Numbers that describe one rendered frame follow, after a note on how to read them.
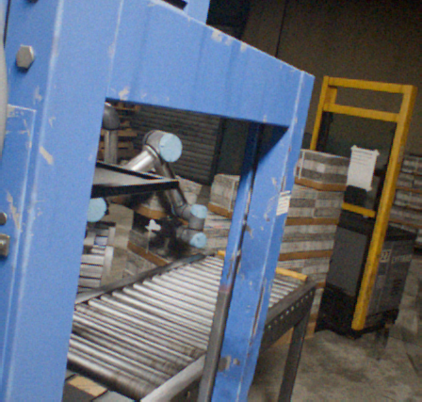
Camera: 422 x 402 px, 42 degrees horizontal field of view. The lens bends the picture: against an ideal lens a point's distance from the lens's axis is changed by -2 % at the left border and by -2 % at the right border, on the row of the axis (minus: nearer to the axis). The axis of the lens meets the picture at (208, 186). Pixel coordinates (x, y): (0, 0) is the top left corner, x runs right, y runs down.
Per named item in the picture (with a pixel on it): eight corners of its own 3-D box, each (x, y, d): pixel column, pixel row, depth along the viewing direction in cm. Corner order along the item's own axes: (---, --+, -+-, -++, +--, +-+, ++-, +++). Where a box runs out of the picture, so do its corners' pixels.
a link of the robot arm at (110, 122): (125, 103, 305) (122, 182, 327) (106, 100, 307) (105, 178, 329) (117, 109, 295) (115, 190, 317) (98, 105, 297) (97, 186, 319)
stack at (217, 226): (109, 346, 321) (131, 209, 309) (247, 321, 399) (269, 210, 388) (148, 377, 293) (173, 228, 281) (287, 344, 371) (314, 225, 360)
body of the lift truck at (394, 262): (290, 303, 456) (310, 210, 445) (329, 297, 493) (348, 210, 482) (361, 337, 406) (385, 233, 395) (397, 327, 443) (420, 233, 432)
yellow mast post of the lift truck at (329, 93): (279, 293, 447) (323, 75, 423) (285, 292, 453) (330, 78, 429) (287, 297, 441) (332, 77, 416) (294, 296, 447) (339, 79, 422)
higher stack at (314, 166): (247, 321, 399) (282, 145, 381) (274, 316, 419) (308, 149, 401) (286, 344, 371) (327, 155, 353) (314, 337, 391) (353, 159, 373)
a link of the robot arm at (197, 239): (209, 232, 257) (206, 249, 259) (194, 225, 265) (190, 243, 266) (197, 233, 252) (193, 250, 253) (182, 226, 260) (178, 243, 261)
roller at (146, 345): (65, 319, 168) (67, 304, 168) (200, 375, 149) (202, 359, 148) (54, 324, 164) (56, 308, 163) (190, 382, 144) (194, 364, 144)
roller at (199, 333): (103, 304, 186) (105, 291, 185) (228, 352, 166) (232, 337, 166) (94, 308, 181) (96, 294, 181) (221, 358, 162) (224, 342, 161)
